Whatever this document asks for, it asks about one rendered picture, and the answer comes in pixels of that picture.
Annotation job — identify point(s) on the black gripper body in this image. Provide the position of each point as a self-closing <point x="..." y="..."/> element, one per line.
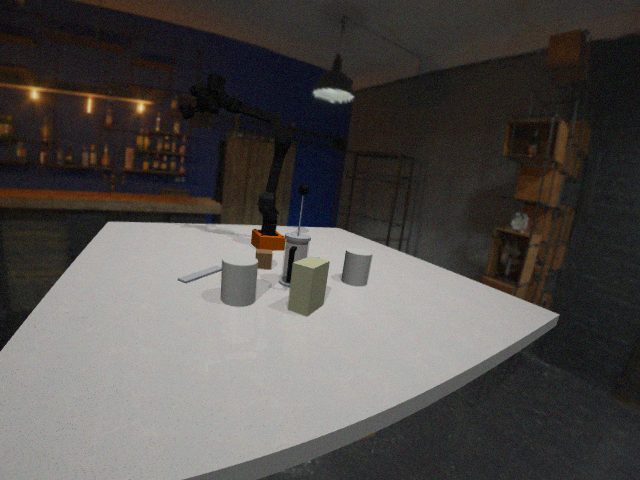
<point x="188" y="112"/>

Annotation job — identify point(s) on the grey cylinder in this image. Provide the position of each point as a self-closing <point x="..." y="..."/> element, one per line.
<point x="239" y="276"/>
<point x="356" y="267"/>

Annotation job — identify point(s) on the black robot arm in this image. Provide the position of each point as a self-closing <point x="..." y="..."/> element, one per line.
<point x="216" y="96"/>

